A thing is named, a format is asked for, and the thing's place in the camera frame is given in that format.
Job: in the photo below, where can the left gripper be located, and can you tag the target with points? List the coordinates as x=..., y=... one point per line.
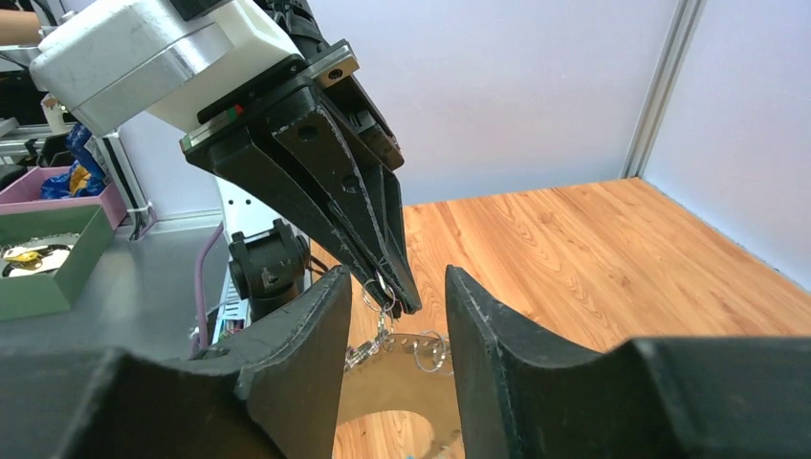
x=302, y=136

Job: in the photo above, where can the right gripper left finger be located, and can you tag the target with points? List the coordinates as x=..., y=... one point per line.
x=270, y=391

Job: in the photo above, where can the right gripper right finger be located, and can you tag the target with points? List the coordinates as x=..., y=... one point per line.
x=524, y=391

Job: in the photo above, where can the metal key organizer blue handle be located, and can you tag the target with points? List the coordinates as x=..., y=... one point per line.
x=401, y=372

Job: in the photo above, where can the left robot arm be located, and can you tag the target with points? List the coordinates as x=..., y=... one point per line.
x=265, y=268

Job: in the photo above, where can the green storage box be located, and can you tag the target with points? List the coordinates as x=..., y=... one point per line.
x=47, y=257

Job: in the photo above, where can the pink storage box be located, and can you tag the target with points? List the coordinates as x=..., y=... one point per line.
x=49, y=188

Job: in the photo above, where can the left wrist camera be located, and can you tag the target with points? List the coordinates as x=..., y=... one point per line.
x=116, y=59

